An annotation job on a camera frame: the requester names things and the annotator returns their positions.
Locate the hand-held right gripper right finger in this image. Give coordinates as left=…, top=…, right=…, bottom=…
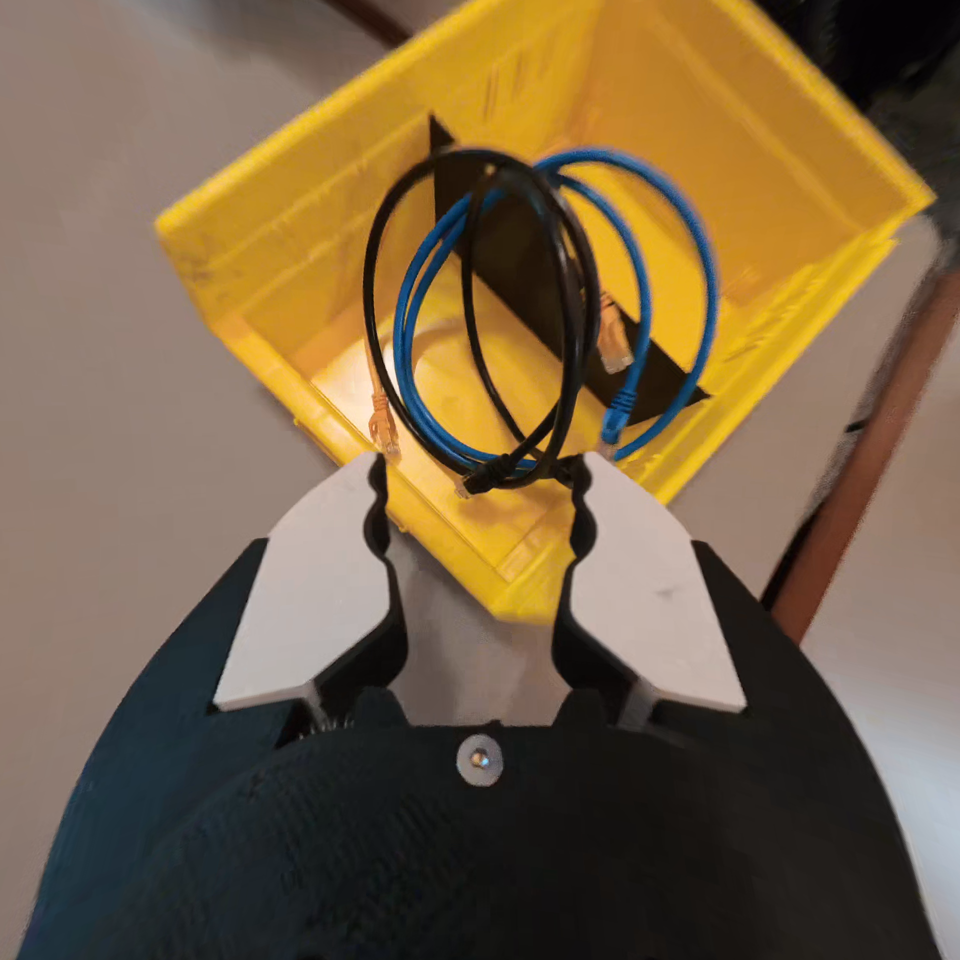
left=551, top=451, right=750, bottom=732

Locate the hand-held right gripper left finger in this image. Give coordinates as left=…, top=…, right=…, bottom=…
left=212, top=451, right=411, bottom=714

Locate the orange ethernet cable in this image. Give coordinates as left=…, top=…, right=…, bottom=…
left=366, top=291, right=637, bottom=460

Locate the black ethernet cable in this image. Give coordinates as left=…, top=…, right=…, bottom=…
left=362, top=148, right=605, bottom=498

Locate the yellow plastic bin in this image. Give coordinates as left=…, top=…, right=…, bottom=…
left=153, top=0, right=939, bottom=624

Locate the white desk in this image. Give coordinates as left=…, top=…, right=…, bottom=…
left=0, top=0, right=960, bottom=960

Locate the black bin divider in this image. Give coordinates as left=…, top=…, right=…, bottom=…
left=427, top=112, right=710, bottom=425

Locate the blue ethernet cable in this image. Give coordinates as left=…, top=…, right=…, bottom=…
left=393, top=147, right=721, bottom=481

